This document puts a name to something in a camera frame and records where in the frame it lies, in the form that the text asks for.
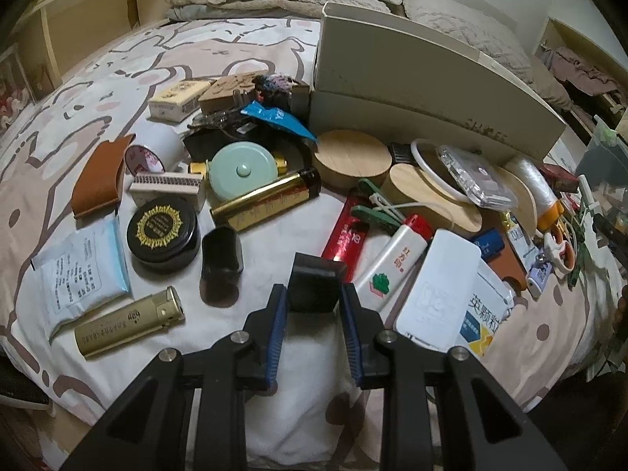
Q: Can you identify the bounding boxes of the red floral picture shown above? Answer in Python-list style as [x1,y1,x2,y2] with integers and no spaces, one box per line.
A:
[0,51,35,119]

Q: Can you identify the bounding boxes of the small black box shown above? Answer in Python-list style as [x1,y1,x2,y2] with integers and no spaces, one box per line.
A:
[287,252,348,315]

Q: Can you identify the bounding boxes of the mint green round tin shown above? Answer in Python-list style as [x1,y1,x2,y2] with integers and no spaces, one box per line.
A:
[206,141,281,207]

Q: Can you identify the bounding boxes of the orange white scissors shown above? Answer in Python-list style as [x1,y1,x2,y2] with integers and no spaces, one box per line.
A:
[542,216,578,274]

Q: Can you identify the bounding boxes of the cream printed carton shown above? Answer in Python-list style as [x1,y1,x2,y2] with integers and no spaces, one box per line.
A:
[148,80,214,122]

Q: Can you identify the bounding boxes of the white tube red cap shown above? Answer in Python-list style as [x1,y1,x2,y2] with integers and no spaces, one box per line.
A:
[353,213,436,311]

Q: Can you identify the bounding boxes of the brown printed cardboard box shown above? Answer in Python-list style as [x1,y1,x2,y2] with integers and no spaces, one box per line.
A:
[199,73,268,113]

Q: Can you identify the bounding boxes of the white power bank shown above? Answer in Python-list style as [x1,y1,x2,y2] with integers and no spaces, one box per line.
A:
[395,228,482,352]

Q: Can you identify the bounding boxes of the clear plastic case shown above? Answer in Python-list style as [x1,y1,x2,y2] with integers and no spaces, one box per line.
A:
[436,144,519,210]

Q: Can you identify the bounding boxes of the thin white cable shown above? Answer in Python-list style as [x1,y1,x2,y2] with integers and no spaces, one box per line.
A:
[368,194,443,217]

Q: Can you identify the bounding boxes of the wooden bedside shelf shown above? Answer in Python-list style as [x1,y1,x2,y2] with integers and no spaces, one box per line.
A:
[10,0,217,104]

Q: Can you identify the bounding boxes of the dark crochet piece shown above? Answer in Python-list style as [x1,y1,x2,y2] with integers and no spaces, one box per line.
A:
[252,73,296,102]

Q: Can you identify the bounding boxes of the gold lipstick tube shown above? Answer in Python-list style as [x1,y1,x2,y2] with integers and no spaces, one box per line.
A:
[189,156,288,176]

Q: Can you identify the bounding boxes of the blue foil packet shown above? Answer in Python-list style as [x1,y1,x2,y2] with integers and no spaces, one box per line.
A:
[240,100,317,142]

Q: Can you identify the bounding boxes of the light blue sachet packet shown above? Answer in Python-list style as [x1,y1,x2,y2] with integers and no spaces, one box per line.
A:
[32,216,131,340]

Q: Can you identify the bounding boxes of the red snack packet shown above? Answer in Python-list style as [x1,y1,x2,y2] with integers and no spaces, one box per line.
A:
[321,191,372,276]

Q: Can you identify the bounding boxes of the red flat box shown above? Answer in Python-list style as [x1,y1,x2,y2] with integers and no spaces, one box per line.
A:
[540,164,581,193]

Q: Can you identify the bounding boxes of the black leather wallet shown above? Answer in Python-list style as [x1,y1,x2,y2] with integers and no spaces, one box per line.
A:
[184,117,268,164]

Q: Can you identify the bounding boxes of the large beige fluffy pillow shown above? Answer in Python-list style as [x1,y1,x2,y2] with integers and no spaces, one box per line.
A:
[402,0,537,84]

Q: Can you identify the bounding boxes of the small white blue packet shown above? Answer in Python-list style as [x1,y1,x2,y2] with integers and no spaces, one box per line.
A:
[503,213,539,262]

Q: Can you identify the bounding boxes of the green clothespin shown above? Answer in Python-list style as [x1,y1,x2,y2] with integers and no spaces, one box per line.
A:
[351,205,409,237]
[357,179,394,203]

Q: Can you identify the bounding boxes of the gold metal lighter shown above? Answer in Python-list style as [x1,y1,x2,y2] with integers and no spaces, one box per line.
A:
[75,285,186,357]

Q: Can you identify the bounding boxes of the pink clothing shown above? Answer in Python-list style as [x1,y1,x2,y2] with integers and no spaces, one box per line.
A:
[547,46,624,99]

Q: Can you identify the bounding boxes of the wooden open closet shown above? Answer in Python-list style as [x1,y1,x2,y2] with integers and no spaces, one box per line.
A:
[537,17,628,150]

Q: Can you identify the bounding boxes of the white ring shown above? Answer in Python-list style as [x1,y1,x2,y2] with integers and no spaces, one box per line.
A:
[409,138,473,203]

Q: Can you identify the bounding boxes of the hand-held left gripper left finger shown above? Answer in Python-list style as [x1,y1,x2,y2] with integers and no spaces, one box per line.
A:
[59,282,290,471]

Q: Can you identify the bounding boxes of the gold lighter black cap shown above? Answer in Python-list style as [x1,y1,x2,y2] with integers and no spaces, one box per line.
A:
[210,167,322,232]

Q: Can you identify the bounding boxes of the white cardboard box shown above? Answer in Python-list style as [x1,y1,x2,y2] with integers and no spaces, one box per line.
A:
[309,2,567,162]

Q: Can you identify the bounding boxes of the brown leather case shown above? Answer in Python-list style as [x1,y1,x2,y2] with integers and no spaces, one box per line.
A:
[71,133,139,219]

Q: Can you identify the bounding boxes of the clear tape roll orange core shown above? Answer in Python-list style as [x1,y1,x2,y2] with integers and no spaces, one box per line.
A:
[505,154,566,235]

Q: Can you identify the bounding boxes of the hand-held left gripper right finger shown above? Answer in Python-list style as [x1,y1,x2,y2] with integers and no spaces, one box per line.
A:
[340,282,570,471]

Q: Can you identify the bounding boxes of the white blue yellow packet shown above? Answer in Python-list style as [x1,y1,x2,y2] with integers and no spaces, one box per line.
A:
[456,267,517,360]

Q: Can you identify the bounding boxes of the brown leather piece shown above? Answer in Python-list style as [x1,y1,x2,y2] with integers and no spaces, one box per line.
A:
[491,240,529,301]

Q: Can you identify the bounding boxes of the black round tin gold print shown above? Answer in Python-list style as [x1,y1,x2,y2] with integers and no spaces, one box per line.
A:
[126,195,199,272]

